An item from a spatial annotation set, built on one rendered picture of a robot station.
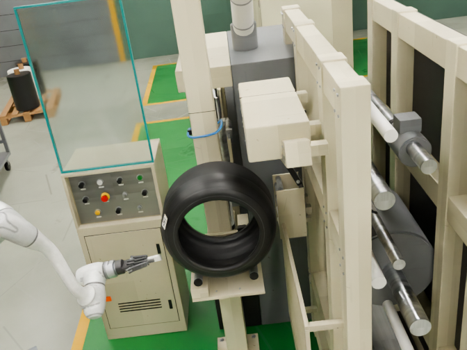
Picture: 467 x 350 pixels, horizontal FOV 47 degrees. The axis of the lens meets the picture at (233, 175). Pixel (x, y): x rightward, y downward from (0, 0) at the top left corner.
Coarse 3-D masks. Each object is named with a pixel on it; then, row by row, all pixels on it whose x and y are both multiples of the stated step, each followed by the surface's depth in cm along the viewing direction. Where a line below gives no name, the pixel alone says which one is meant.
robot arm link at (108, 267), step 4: (112, 260) 274; (104, 264) 272; (108, 264) 271; (112, 264) 271; (104, 268) 271; (108, 268) 270; (112, 268) 270; (104, 272) 270; (108, 272) 270; (112, 272) 270; (108, 276) 271; (112, 276) 272; (116, 276) 273
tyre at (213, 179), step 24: (192, 168) 262; (216, 168) 256; (240, 168) 261; (168, 192) 264; (192, 192) 246; (216, 192) 245; (240, 192) 246; (264, 192) 256; (168, 216) 251; (264, 216) 251; (168, 240) 255; (192, 240) 286; (216, 240) 287; (240, 240) 287; (264, 240) 257; (192, 264) 261; (216, 264) 278; (240, 264) 262
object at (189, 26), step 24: (192, 0) 244; (192, 24) 248; (192, 48) 253; (192, 72) 258; (192, 96) 263; (192, 120) 269; (216, 120) 274; (216, 144) 275; (216, 216) 294; (240, 312) 324; (240, 336) 332
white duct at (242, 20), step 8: (232, 0) 281; (240, 0) 278; (248, 0) 280; (232, 8) 288; (240, 8) 284; (248, 8) 286; (232, 16) 295; (240, 16) 290; (248, 16) 291; (240, 24) 296; (248, 24) 297; (240, 32) 302; (248, 32) 303
